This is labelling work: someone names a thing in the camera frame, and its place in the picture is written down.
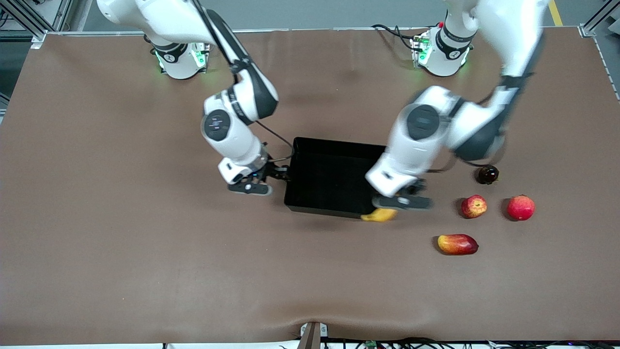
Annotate yellow banana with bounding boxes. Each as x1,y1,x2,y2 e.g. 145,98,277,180
361,207,399,222

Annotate black plastic box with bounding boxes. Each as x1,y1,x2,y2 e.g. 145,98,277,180
284,137,390,220

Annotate red yellow apple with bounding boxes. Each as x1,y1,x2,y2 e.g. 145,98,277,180
460,194,488,220

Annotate red yellow mango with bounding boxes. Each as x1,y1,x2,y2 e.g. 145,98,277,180
437,234,479,255

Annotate dark purple mangosteen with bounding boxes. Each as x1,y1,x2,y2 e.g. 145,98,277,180
476,165,500,185

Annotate brown table mat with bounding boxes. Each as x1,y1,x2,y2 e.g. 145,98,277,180
0,28,620,346

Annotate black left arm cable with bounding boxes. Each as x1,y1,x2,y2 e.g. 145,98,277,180
426,145,487,174

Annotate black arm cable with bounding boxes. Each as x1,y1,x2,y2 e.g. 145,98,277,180
191,0,295,163
426,145,487,174

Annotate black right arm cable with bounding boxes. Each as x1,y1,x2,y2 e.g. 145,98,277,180
191,0,295,163

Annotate black base cables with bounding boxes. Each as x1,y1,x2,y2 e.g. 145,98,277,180
372,23,419,51

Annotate black cable bundle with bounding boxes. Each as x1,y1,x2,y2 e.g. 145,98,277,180
322,338,490,349

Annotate aluminium frame post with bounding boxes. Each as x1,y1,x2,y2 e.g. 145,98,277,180
579,0,620,38
0,0,73,49

